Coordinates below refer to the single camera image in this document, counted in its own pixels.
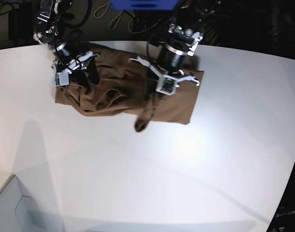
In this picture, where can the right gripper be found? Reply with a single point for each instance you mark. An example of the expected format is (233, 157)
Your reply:
(67, 56)

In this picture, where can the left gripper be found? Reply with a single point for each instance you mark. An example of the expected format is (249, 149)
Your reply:
(169, 61)

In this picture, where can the brown t-shirt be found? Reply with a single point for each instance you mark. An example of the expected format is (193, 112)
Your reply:
(126, 87)

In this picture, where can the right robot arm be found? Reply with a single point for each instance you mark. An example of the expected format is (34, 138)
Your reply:
(52, 29)

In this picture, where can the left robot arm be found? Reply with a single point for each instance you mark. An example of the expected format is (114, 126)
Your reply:
(179, 34)

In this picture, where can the blue box overhead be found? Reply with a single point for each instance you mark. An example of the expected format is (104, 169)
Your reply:
(143, 4)

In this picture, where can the white cabinet at corner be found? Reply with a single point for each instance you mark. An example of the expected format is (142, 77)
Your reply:
(28, 203)

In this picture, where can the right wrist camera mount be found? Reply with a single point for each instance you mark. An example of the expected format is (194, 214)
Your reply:
(61, 76)

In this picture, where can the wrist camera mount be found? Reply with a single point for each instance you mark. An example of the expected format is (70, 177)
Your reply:
(61, 76)
(167, 83)

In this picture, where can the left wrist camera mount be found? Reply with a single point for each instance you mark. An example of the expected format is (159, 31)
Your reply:
(167, 83)

